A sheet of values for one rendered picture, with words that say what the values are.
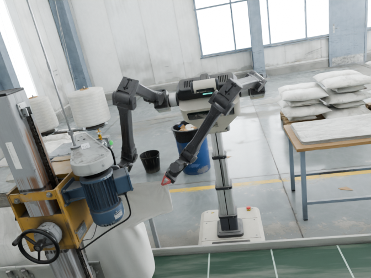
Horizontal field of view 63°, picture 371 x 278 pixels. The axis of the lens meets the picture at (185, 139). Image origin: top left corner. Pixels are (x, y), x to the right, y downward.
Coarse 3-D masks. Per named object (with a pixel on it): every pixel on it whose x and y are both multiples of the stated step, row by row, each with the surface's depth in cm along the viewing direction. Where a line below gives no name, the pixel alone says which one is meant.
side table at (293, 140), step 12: (288, 132) 293; (288, 144) 316; (300, 144) 264; (324, 144) 256; (336, 144) 252; (348, 144) 250; (360, 144) 250; (300, 156) 262; (300, 168) 268; (348, 168) 319; (360, 168) 315; (312, 204) 278
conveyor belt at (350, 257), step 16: (160, 256) 218; (176, 256) 215; (192, 256) 213; (208, 256) 210; (224, 256) 207; (240, 256) 205; (256, 256) 202; (272, 256) 200; (288, 256) 197; (304, 256) 195; (320, 256) 193; (336, 256) 191; (352, 256) 188; (368, 256) 186; (160, 272) 204; (176, 272) 202; (192, 272) 199; (208, 272) 197; (224, 272) 194; (240, 272) 192; (256, 272) 190; (272, 272) 188; (288, 272) 186; (304, 272) 184; (320, 272) 182; (336, 272) 180; (352, 272) 178; (368, 272) 176
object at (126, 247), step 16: (128, 192) 179; (144, 192) 178; (160, 192) 177; (128, 208) 183; (144, 208) 182; (160, 208) 181; (128, 224) 182; (144, 224) 193; (96, 240) 186; (112, 240) 184; (128, 240) 183; (144, 240) 188; (96, 256) 189; (112, 256) 188; (128, 256) 187; (144, 256) 189; (112, 272) 193; (128, 272) 192; (144, 272) 192
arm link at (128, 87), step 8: (128, 80) 145; (136, 80) 144; (120, 88) 143; (128, 88) 142; (136, 88) 146; (144, 88) 158; (120, 96) 142; (128, 96) 141; (144, 96) 162; (152, 96) 172; (160, 96) 176; (128, 104) 142; (160, 104) 181
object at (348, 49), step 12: (336, 0) 825; (348, 0) 822; (360, 0) 819; (336, 12) 835; (348, 12) 832; (360, 12) 829; (336, 24) 846; (348, 24) 843; (360, 24) 840; (336, 36) 858; (348, 36) 854; (360, 36) 851; (336, 48) 869; (348, 48) 865; (360, 48) 862; (336, 60) 880; (348, 60) 877; (360, 60) 874
